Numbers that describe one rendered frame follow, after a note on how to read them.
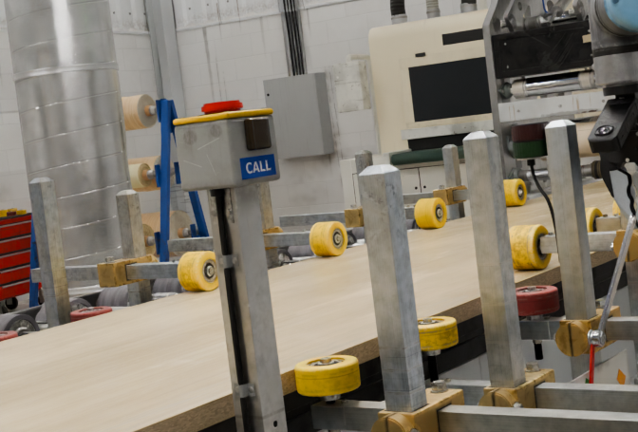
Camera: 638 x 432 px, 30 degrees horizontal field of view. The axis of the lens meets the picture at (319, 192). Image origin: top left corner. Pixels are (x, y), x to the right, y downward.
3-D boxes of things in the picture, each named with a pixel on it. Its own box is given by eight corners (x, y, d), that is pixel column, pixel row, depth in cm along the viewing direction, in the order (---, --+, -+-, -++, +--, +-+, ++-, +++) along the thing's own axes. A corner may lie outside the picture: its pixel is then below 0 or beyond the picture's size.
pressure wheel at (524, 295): (573, 353, 187) (565, 281, 187) (552, 365, 181) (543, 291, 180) (527, 352, 192) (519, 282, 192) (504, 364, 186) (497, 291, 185)
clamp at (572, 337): (623, 337, 183) (620, 305, 183) (589, 357, 172) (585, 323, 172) (589, 337, 187) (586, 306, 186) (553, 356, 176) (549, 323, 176)
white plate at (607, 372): (635, 412, 185) (628, 348, 184) (566, 461, 164) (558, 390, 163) (631, 412, 185) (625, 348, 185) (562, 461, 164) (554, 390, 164)
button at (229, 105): (253, 116, 115) (250, 99, 115) (226, 119, 111) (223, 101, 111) (221, 121, 117) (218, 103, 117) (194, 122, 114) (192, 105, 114)
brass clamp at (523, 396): (562, 404, 163) (558, 368, 163) (518, 431, 152) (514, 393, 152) (521, 403, 167) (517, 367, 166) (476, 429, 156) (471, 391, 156)
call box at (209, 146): (283, 186, 115) (273, 106, 115) (237, 195, 110) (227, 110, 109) (228, 191, 120) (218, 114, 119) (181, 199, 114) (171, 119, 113)
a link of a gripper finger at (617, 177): (649, 223, 181) (643, 163, 180) (635, 229, 176) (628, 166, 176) (629, 224, 183) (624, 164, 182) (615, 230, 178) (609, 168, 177)
